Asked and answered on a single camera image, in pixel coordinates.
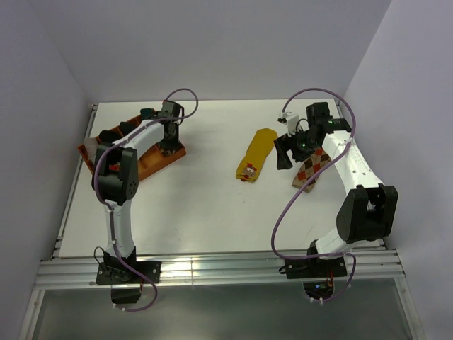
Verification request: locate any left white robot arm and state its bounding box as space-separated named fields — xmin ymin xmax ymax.
xmin=92 ymin=100 xmax=185 ymax=283

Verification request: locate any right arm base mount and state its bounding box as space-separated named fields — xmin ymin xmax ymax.
xmin=278 ymin=258 xmax=348 ymax=299

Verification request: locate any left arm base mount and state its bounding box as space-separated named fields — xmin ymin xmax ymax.
xmin=95 ymin=258 xmax=161 ymax=307

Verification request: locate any yellow sock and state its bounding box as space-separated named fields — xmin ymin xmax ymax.
xmin=236 ymin=128 xmax=277 ymax=182

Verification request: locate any black rolled sock left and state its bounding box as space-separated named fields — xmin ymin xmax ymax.
xmin=98 ymin=130 xmax=121 ymax=143

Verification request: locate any brown argyle sock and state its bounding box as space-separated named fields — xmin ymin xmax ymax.
xmin=157 ymin=137 xmax=181 ymax=157

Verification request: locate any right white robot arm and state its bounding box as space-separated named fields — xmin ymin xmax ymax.
xmin=274 ymin=102 xmax=398 ymax=276

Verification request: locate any orange argyle sock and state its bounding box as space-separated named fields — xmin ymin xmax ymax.
xmin=292 ymin=148 xmax=331 ymax=189

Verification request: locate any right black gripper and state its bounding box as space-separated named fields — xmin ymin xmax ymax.
xmin=274 ymin=126 xmax=320 ymax=170

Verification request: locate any dark green rolled sock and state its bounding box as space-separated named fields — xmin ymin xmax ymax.
xmin=140 ymin=108 xmax=155 ymax=120

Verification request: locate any black rolled sock upper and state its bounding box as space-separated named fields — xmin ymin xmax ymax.
xmin=118 ymin=122 xmax=137 ymax=137

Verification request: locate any black rolled sock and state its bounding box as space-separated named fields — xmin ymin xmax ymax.
xmin=118 ymin=122 xmax=137 ymax=137
xmin=98 ymin=130 xmax=121 ymax=143

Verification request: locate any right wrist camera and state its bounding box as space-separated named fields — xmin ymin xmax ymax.
xmin=277 ymin=112 xmax=299 ymax=137

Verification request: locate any orange compartment tray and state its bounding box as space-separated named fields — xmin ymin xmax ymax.
xmin=78 ymin=110 xmax=186 ymax=181

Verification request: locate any light grey rolled sock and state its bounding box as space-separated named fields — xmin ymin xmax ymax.
xmin=83 ymin=137 xmax=98 ymax=158

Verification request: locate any aluminium rail frame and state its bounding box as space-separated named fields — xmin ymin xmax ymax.
xmin=20 ymin=100 xmax=425 ymax=339

